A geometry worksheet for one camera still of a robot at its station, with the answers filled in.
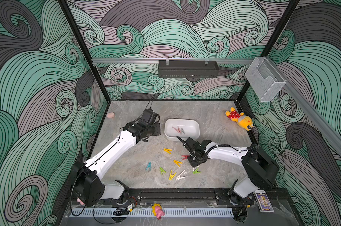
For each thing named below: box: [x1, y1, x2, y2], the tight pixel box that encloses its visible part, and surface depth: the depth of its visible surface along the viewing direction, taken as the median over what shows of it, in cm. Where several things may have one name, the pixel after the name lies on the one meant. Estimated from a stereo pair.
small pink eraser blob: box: [106, 112, 115, 119], surface depth 112 cm
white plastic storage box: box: [164, 118, 201, 142], surface depth 103 cm
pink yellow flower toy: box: [151, 203, 166, 220], surface depth 69 cm
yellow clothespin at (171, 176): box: [169, 169, 177, 181], surface depth 81 cm
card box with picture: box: [253, 189, 275, 213], surface depth 72 cm
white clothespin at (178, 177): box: [175, 169, 186, 180], surface depth 81 cm
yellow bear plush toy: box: [225, 107, 255, 131], surface depth 102 cm
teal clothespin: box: [145, 161, 152, 172], surface depth 85 cm
